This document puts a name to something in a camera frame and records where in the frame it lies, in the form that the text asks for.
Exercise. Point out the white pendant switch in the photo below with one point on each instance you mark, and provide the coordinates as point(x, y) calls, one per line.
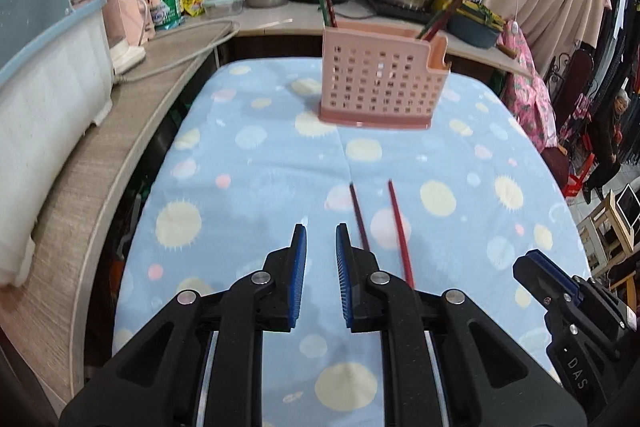
point(514, 27)

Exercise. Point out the bright red chopstick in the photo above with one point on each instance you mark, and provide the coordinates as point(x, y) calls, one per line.
point(400, 232)
point(439, 18)

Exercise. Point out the pink perforated utensil basket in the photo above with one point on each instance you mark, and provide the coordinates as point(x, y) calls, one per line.
point(375, 82)

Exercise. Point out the wooden stool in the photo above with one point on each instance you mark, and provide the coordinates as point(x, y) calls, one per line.
point(607, 232)

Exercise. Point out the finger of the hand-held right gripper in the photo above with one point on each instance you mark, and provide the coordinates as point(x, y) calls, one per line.
point(532, 277)
point(600, 302)

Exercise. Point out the white storage bin blue lid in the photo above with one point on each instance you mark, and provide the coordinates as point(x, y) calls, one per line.
point(45, 107)

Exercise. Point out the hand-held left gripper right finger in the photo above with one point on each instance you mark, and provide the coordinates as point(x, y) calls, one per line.
point(342, 277)

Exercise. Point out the hanging clothes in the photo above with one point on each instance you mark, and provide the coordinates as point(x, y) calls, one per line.
point(625, 7)

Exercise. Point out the blue spotted tablecloth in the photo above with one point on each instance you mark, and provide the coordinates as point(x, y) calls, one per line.
point(250, 187)

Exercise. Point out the green white can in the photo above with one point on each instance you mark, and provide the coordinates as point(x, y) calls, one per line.
point(167, 2)

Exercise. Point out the dark ornate metal chair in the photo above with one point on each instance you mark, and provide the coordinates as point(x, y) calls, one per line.
point(575, 72)

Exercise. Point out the pink kitchen appliance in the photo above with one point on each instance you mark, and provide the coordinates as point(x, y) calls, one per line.
point(132, 2)

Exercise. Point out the curved wooden counter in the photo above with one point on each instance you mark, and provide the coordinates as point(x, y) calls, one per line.
point(100, 167)

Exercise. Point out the yellow snack packet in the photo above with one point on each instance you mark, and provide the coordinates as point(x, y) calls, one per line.
point(192, 1)

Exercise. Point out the red plastic stool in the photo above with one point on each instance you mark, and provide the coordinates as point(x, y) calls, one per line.
point(575, 182)

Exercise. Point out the clear lidded food container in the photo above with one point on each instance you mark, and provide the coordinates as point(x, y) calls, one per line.
point(223, 3)

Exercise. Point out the black induction cooker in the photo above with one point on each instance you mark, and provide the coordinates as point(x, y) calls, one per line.
point(395, 11)

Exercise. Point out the pink floral cloth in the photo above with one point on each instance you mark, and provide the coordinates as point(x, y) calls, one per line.
point(525, 92)

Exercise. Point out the dark blue basin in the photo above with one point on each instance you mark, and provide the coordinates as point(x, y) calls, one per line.
point(472, 32)

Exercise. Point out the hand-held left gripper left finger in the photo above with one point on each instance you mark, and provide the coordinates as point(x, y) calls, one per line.
point(298, 277)

